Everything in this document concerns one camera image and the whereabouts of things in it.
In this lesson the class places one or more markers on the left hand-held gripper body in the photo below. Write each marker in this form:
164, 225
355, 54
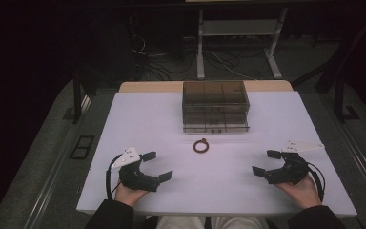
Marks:
133, 178

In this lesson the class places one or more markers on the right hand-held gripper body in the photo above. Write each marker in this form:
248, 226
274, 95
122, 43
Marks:
294, 170

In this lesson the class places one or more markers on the transparent drawer box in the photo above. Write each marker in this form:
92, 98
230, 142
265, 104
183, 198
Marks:
215, 106

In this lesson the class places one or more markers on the person's left hand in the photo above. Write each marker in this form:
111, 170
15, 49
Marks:
128, 195

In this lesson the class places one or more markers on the person's right hand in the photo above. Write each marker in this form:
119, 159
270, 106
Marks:
303, 192

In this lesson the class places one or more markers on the person's legs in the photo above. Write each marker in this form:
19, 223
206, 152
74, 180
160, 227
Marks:
184, 223

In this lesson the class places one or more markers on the black floor socket cover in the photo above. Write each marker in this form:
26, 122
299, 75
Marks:
82, 147

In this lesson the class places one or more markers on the black metal stand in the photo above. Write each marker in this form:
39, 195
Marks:
77, 98
340, 98

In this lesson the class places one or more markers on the white metal stand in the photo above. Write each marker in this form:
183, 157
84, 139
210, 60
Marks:
200, 47

